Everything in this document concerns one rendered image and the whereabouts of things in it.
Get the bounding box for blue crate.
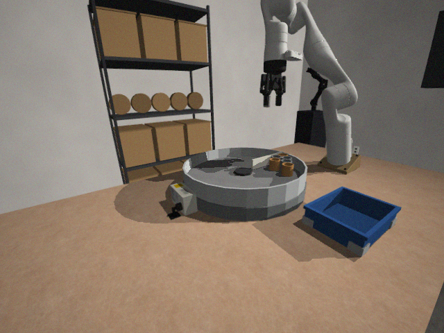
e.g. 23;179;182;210
302;187;401;257

